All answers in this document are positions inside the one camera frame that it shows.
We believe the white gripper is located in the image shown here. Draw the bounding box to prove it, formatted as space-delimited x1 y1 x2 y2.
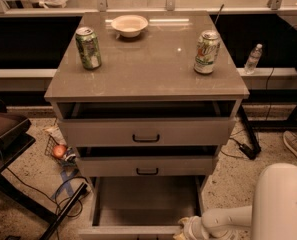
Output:
173 216 222 240

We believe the grey drawer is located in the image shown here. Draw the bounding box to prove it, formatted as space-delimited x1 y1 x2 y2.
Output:
58 119 235 147
79 176 205 240
76 146 217 177

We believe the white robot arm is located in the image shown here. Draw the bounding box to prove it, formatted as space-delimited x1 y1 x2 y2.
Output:
174 163 297 240

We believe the grey drawer cabinet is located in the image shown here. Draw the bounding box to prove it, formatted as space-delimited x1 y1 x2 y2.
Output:
44 11 251 202

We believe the black power adapter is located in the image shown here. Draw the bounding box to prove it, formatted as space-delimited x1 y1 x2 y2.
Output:
231 138 259 160

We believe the black stand leg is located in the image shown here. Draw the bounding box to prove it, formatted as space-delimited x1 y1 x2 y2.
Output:
39 183 87 240

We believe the blue tape cross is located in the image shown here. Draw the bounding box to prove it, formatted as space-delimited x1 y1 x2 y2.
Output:
51 169 79 200

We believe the white green soda can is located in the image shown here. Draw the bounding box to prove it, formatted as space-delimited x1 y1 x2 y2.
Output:
194 30 221 74

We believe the clear water bottle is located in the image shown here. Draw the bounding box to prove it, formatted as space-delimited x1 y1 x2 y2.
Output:
244 44 262 75

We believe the black chair left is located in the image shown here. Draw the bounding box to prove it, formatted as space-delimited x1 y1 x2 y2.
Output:
0 99 56 223

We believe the white bowl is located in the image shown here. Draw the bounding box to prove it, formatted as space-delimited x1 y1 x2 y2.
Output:
111 15 148 38

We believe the black floor cable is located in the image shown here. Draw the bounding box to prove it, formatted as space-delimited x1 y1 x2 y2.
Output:
6 166 89 240

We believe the wire basket with apple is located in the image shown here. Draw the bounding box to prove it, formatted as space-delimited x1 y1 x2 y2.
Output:
45 137 76 167

